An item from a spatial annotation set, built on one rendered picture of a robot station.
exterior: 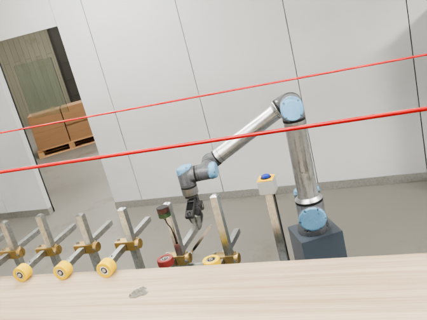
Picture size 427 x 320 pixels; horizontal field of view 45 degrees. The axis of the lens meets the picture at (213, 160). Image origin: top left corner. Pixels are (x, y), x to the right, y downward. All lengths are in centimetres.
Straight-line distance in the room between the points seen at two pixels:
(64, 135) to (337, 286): 828
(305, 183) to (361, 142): 224
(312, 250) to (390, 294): 113
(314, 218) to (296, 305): 92
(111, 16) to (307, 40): 196
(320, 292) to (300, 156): 91
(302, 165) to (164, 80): 280
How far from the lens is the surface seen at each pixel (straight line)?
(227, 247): 245
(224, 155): 284
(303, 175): 272
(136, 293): 229
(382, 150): 494
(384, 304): 190
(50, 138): 990
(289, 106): 260
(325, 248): 303
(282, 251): 239
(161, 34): 515
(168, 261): 247
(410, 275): 203
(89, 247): 277
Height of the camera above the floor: 200
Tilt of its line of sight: 17 degrees down
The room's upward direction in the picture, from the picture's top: 14 degrees counter-clockwise
